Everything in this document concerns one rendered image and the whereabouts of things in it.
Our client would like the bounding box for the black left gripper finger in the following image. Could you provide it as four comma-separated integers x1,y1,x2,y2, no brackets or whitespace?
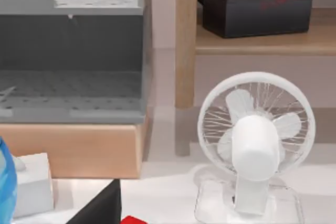
65,178,121,224

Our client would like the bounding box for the red object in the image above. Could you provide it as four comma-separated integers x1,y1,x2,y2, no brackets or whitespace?
120,215,148,224

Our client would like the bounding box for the pale wooden drawer front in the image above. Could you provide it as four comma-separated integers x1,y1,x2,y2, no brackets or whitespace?
0,122,150,179

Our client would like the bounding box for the white tissue box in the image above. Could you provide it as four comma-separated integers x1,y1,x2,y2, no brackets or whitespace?
12,152,55,219

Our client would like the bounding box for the blue plastic bag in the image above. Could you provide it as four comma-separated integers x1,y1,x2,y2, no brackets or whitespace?
0,136,18,224

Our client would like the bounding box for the white desk fan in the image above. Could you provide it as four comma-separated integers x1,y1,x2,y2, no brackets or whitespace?
193,71,316,224

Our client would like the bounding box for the wooden open shelf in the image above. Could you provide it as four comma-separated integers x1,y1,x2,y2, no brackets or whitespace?
175,0,336,156

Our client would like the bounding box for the black tissue box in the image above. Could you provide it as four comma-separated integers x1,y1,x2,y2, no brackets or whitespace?
197,0,313,39

